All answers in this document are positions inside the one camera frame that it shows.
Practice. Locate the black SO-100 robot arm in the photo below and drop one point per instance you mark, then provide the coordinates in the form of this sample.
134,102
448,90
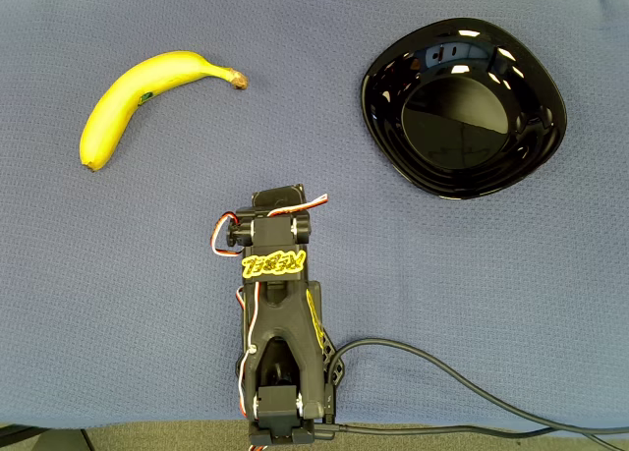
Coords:
280,318

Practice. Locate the yellow banana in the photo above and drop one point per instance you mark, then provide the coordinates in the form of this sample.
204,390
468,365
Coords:
123,102

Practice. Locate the black glossy bowl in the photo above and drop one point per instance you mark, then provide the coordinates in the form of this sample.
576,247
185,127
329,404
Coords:
462,112

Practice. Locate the blue-grey woven cloth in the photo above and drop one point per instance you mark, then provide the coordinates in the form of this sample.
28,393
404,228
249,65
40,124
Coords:
147,274

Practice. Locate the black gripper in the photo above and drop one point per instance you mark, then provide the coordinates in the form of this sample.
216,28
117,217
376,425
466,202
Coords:
276,198

